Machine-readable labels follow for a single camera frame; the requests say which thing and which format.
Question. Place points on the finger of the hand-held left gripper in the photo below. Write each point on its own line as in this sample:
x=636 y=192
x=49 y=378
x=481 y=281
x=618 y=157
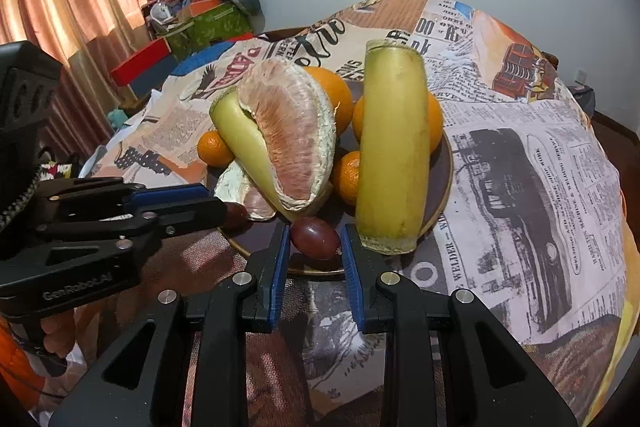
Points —
x=170 y=195
x=200 y=214

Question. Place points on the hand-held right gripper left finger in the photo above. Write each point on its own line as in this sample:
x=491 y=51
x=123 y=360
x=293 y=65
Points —
x=277 y=279

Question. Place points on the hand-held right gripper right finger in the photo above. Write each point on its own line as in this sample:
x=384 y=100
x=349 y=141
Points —
x=352 y=279

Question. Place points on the dark red plum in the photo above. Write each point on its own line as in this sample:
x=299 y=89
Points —
x=236 y=216

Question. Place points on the dark red grape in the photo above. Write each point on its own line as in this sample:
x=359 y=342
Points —
x=315 y=238

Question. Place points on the small tangerine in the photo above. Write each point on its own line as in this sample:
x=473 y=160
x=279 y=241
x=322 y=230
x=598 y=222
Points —
x=212 y=149
x=346 y=179

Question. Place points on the peeled pomelo piece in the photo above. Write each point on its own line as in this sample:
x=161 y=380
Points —
x=295 y=132

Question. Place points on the brown round plate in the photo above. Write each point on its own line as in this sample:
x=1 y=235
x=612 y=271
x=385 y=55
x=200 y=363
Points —
x=441 y=177

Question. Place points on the large orange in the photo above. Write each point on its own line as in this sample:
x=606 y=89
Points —
x=335 y=94
x=435 y=119

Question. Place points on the person's left hand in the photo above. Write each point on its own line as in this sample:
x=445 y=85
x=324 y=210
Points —
x=57 y=332

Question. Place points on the teal cloth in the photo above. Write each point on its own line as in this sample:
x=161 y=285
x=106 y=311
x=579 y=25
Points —
x=118 y=118

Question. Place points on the red flat box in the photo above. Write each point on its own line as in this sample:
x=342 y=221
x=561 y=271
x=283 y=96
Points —
x=140 y=64

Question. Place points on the orange small box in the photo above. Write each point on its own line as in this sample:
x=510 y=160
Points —
x=204 y=6

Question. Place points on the newspaper print tablecloth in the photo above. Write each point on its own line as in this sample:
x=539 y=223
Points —
x=525 y=182

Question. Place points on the orange cloth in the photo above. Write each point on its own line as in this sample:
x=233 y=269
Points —
x=12 y=362

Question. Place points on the dark bag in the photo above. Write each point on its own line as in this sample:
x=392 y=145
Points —
x=582 y=99

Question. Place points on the white wall socket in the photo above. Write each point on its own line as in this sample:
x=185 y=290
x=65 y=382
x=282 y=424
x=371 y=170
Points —
x=580 y=75

